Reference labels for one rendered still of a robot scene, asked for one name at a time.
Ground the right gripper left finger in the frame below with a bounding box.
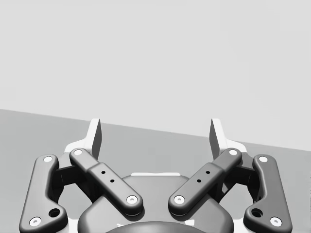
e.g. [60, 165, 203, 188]
[18, 118, 144, 233]

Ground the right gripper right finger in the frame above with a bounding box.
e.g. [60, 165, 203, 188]
[168, 118, 293, 233]

